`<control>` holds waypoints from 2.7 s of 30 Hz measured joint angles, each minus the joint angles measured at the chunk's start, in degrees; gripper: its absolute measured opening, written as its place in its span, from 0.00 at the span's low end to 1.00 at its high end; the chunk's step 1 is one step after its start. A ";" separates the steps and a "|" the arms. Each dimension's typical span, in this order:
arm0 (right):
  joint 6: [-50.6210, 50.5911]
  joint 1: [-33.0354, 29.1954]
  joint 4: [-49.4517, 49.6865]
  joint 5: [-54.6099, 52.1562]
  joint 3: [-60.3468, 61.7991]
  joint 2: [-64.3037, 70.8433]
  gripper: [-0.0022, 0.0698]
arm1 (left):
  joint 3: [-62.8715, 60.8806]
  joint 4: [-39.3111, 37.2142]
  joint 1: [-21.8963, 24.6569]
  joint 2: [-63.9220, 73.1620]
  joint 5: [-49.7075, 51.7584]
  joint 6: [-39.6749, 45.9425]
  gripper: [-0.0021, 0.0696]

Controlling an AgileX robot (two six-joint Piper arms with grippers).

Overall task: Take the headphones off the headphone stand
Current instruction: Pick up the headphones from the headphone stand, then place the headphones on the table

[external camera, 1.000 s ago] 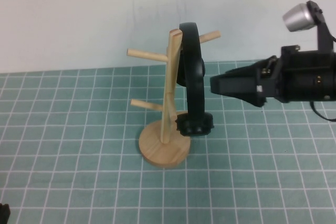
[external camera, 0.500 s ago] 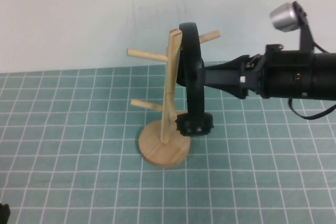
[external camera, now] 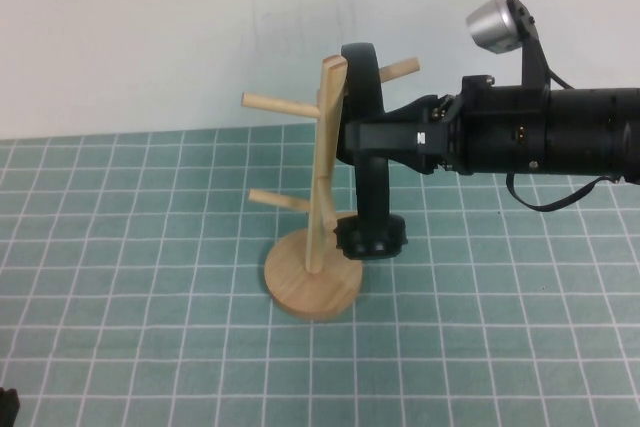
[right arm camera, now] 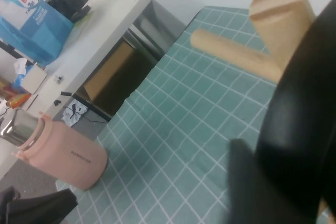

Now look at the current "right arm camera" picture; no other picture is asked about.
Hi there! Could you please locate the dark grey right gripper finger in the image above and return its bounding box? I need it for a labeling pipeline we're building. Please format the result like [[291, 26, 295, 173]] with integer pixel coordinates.
[[226, 138, 324, 224]]

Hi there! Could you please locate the black over-ear headphones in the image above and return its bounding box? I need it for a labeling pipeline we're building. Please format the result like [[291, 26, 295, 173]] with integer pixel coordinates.
[[255, 0, 336, 224]]

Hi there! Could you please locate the wooden tree-shaped headphone stand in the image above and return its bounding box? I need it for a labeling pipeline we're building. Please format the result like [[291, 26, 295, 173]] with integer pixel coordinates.
[[190, 0, 330, 224]]

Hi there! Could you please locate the green white-grid tablecloth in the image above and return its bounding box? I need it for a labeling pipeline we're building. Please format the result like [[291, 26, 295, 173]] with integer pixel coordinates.
[[55, 5, 280, 224]]

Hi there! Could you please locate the brown cardboard box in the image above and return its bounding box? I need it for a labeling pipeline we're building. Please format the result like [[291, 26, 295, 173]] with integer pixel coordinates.
[[83, 40, 138, 103]]

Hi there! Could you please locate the pink insulated bottle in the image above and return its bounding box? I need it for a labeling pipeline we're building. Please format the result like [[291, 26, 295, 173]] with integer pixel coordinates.
[[0, 108, 109, 191]]

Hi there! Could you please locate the white printed plastic bag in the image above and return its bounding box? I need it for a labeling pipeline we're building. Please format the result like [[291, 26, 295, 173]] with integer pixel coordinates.
[[62, 100, 89, 128]]

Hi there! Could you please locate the silver metal desk panel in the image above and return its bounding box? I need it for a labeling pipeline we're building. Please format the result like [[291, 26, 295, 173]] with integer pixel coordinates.
[[124, 0, 187, 63]]

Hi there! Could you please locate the black cloth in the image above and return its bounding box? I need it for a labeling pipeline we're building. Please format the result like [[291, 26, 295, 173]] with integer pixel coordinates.
[[0, 185, 79, 224]]

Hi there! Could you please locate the white desk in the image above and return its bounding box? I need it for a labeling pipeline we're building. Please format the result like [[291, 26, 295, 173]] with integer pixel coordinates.
[[0, 0, 153, 180]]

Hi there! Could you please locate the small white box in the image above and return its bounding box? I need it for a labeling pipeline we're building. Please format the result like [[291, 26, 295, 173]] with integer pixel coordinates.
[[20, 65, 48, 95]]

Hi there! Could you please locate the orange snack packet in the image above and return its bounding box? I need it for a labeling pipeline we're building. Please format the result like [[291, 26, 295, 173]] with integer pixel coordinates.
[[6, 92, 33, 108]]

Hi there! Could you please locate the blue white tissue pack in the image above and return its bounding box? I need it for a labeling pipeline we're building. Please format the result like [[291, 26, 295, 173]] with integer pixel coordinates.
[[11, 57, 35, 94]]

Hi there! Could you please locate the blue and white shopping bag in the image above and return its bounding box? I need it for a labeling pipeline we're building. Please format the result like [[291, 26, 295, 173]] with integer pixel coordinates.
[[0, 0, 75, 68]]

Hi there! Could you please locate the thin black cable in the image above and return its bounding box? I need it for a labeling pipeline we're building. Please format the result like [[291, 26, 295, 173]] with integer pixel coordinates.
[[64, 104, 109, 125]]

